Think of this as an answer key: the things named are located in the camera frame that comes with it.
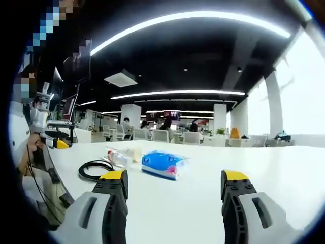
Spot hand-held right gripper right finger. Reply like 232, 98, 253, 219
220, 169, 303, 244

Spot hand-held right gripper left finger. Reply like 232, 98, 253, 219
52, 169, 129, 244

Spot clear plastic bottle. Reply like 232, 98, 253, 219
101, 150, 133, 168

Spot clear plastic bag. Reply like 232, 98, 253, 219
105, 146, 143, 164

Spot blue tissue pack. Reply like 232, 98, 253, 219
141, 150, 191, 181

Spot person's left hand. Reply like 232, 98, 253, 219
26, 133, 45, 156

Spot laptop on stand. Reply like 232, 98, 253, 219
47, 120, 75, 129

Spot dark desk monitor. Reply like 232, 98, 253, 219
63, 93, 79, 123

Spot person's beige clothing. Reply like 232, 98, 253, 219
21, 166, 76, 229

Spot white office chair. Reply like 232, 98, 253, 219
183, 131, 202, 146
153, 129, 170, 143
115, 124, 127, 141
134, 128, 153, 141

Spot white square column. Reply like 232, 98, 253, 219
121, 104, 142, 140
213, 103, 228, 138

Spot white table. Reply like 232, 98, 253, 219
47, 139, 323, 244

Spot ceiling air vent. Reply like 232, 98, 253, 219
104, 71, 138, 88

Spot white round column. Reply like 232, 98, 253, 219
264, 71, 284, 138

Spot straight ceiling light strip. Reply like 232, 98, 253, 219
110, 89, 246, 100

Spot long curved ceiling light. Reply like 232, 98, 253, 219
90, 11, 291, 56

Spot red wall screen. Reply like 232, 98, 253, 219
163, 110, 181, 121

